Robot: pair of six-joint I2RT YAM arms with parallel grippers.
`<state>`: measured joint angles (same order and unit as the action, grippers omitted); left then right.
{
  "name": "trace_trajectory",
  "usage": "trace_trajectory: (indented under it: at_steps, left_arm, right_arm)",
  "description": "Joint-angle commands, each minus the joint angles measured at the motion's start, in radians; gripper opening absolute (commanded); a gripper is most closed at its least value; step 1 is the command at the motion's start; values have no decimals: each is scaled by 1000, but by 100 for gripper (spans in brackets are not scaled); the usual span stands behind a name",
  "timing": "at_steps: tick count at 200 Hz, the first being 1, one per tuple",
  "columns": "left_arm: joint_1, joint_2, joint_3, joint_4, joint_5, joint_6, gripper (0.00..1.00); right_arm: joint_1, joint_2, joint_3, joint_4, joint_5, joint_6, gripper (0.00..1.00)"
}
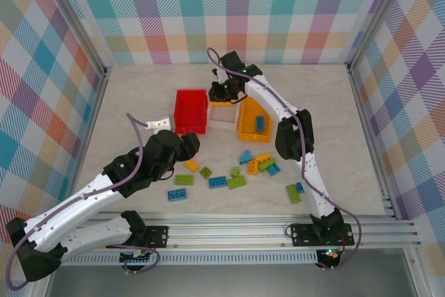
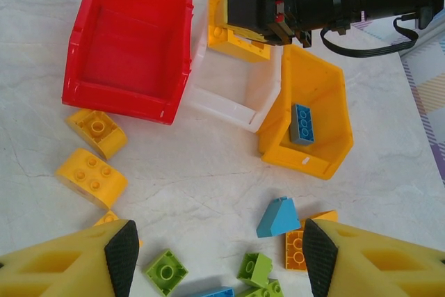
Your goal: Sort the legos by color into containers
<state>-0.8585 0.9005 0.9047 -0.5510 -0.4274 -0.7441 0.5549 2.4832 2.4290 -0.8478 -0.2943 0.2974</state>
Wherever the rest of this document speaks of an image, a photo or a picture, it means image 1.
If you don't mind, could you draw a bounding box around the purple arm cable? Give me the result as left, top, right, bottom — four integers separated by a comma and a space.
6, 113, 150, 291
207, 47, 363, 272

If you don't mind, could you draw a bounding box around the aluminium frame post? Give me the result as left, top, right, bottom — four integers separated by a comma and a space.
346, 0, 418, 75
41, 0, 112, 79

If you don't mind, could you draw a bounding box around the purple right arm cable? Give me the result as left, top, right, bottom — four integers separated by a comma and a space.
207, 47, 363, 272

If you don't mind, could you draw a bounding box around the aluminium table edge rail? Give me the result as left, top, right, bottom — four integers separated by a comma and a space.
31, 67, 112, 297
347, 65, 432, 297

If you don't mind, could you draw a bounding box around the light blue sloped lego brick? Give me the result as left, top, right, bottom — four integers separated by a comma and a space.
238, 149, 254, 166

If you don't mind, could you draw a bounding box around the slotted white cable duct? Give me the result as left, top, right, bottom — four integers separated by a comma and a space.
55, 252, 319, 266

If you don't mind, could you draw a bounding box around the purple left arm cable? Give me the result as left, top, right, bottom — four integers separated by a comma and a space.
6, 113, 150, 291

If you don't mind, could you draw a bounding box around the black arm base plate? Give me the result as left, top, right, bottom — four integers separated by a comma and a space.
106, 225, 170, 250
290, 222, 355, 248

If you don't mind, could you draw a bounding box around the white plastic container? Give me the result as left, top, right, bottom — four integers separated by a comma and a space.
207, 97, 243, 130

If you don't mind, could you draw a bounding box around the red plastic container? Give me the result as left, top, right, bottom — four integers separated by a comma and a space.
173, 88, 209, 135

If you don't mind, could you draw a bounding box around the wide aluminium mounting rail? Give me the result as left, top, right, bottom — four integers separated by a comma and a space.
83, 211, 423, 250

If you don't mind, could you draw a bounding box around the orange plastic container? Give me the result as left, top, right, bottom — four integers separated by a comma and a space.
237, 97, 274, 144

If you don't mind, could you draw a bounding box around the small circuit board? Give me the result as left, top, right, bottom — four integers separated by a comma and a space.
321, 248, 341, 262
120, 250, 154, 265

